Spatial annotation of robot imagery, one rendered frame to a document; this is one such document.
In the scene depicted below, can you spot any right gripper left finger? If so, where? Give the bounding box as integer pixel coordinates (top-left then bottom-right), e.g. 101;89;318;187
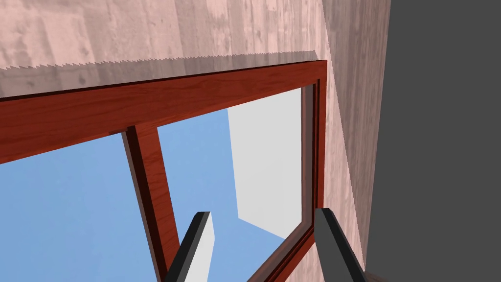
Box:
164;211;216;282

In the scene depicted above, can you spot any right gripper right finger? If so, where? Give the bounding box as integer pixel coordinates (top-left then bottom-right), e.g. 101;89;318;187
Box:
314;208;368;282

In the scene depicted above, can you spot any red-brown wooden window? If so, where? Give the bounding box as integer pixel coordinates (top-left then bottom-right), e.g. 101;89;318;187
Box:
0;60;328;282

